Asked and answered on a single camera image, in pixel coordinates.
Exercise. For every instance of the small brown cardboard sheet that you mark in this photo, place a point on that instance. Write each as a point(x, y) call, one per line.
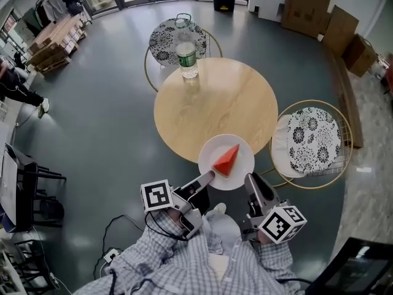
point(339, 31)

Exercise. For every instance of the white seat cushion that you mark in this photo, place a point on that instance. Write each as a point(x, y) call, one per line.
point(279, 146)

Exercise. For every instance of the pink chair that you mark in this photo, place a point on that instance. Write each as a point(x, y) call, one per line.
point(388, 72)

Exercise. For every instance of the red watermelon slice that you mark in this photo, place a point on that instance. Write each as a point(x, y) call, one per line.
point(226, 161)

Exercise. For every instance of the clear green-label water bottle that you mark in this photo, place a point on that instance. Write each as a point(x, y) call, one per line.
point(185, 57)

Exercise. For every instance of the clothes rack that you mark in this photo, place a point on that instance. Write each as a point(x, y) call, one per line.
point(61, 6)

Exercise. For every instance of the person's right forearm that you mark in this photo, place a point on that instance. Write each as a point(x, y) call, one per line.
point(271, 255)

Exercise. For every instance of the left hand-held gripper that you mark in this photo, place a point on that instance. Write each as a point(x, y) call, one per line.
point(156, 195)

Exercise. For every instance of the person's plaid shirt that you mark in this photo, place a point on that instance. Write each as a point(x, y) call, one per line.
point(190, 276)

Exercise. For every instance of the white round plate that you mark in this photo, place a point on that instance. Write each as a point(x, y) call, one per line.
point(212, 152)

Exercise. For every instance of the white power strip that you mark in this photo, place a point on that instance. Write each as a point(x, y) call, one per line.
point(111, 255)

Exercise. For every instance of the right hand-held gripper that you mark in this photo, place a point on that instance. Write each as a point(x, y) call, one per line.
point(282, 224)

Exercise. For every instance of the person's left forearm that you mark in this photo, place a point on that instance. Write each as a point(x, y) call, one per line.
point(159, 238)

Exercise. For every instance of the brown cardboard box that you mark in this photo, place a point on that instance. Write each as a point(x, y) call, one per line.
point(359, 57)

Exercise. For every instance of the person's light jeans leg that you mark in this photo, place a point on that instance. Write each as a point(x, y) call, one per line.
point(224, 229)

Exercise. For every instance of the round wooden table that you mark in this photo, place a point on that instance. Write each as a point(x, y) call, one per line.
point(221, 103)

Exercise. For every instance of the stack of wooden pallets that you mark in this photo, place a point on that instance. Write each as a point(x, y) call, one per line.
point(55, 45)

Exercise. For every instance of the person's white shoe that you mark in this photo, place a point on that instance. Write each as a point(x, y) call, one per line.
point(220, 208)

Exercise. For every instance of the black chair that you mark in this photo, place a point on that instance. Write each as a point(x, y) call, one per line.
point(27, 189)

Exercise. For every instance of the black framed screen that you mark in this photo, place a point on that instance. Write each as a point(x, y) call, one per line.
point(359, 269)

